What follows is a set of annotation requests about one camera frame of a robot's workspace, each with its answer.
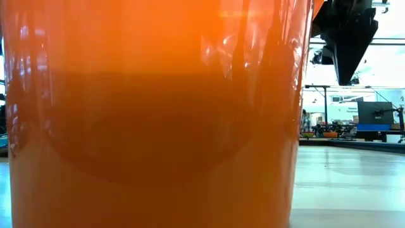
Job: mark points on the orange plastic basket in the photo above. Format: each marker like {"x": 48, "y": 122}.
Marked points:
{"x": 158, "y": 126}

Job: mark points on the black ceiling spotlight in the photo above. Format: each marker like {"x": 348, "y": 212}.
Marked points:
{"x": 355, "y": 80}
{"x": 317, "y": 57}

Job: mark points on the orange bowl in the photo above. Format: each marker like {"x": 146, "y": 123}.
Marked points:
{"x": 330, "y": 134}

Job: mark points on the black monitor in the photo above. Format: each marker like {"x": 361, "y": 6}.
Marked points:
{"x": 373, "y": 112}

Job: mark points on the person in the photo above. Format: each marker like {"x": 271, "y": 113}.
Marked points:
{"x": 305, "y": 122}

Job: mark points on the cluttered robot workstation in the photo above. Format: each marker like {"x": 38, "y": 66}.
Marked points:
{"x": 335, "y": 129}

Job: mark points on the black pole stand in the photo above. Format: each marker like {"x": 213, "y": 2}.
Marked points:
{"x": 325, "y": 107}

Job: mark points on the white sign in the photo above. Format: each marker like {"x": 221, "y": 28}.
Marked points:
{"x": 343, "y": 111}

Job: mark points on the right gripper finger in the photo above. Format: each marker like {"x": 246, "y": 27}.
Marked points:
{"x": 328, "y": 55}
{"x": 351, "y": 54}

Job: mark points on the ceiling light fixture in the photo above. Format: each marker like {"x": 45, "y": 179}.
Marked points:
{"x": 381, "y": 3}

